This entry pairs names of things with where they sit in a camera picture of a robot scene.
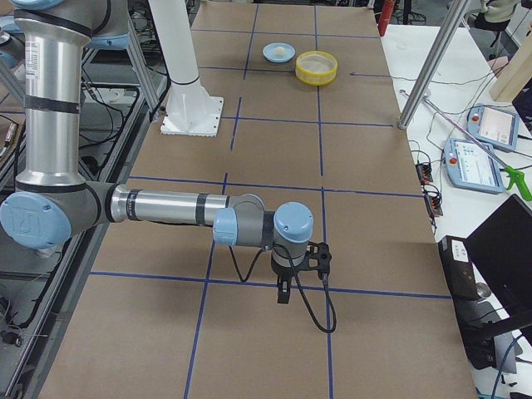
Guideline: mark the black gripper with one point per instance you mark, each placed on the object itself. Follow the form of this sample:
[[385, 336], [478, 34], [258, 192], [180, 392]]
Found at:
[[281, 273]]

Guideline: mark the white steamed bun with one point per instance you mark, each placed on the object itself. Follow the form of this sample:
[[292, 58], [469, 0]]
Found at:
[[279, 52]]

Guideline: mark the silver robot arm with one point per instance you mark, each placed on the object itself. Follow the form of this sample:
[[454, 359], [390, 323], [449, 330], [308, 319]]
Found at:
[[53, 202]]

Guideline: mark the yellow plastic steamer basket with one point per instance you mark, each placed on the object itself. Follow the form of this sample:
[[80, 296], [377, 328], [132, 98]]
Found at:
[[316, 68]]

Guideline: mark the black usb hub right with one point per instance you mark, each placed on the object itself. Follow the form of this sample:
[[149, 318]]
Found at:
[[433, 205]]

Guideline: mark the black usb hub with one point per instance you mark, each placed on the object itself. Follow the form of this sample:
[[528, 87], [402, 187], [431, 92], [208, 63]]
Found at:
[[433, 205], [424, 174]]

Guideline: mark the brown paper table cover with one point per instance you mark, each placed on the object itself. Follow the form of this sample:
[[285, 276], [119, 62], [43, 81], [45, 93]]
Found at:
[[166, 314]]

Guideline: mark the black computer box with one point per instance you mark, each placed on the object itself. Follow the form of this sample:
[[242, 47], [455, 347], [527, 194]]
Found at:
[[458, 268]]

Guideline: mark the black usb hub left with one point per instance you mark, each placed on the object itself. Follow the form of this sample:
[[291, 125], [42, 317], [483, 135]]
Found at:
[[424, 174]]

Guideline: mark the near blue teach pendant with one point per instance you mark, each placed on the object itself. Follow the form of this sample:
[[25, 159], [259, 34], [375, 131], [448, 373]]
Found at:
[[469, 167]]

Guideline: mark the blue teach pendant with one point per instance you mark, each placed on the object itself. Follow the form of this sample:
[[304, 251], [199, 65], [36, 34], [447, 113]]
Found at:
[[469, 167], [494, 126]]

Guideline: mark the black monitor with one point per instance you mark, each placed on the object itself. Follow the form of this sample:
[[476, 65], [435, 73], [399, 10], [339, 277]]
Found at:
[[500, 248]]

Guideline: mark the light blue plate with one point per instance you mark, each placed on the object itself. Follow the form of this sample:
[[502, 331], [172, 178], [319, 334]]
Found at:
[[268, 52]]

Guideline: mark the metal reacher grabber stick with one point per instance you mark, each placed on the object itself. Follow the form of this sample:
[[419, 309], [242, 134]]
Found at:
[[516, 177]]

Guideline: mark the far blue teach pendant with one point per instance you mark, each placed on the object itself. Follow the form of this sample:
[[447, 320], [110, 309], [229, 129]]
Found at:
[[494, 126]]

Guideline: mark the red fire extinguisher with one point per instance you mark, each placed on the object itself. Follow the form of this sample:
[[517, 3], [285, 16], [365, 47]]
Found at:
[[385, 16]]

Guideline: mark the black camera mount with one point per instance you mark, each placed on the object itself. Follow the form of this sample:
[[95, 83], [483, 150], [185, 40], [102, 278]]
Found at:
[[317, 258]]

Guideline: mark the white pedestal base plate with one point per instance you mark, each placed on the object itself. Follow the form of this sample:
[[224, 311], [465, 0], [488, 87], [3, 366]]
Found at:
[[192, 117]]

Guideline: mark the white camera pedestal column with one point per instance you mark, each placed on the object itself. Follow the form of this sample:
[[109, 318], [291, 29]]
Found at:
[[173, 30]]

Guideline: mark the aluminium frame post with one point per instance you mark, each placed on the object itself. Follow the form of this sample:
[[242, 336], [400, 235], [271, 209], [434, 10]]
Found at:
[[438, 49]]

